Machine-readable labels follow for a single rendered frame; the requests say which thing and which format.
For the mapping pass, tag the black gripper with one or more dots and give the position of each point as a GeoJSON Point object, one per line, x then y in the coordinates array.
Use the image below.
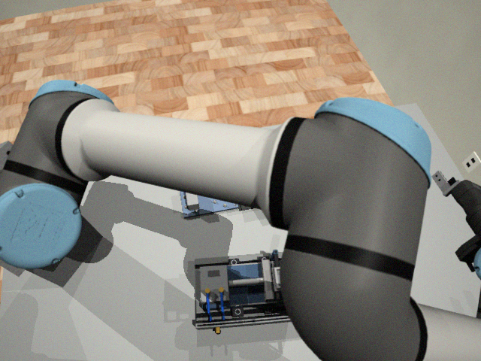
{"type": "Point", "coordinates": [468, 195]}

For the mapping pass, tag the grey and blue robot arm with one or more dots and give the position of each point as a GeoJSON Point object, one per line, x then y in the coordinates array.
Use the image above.
{"type": "Point", "coordinates": [350, 184]}

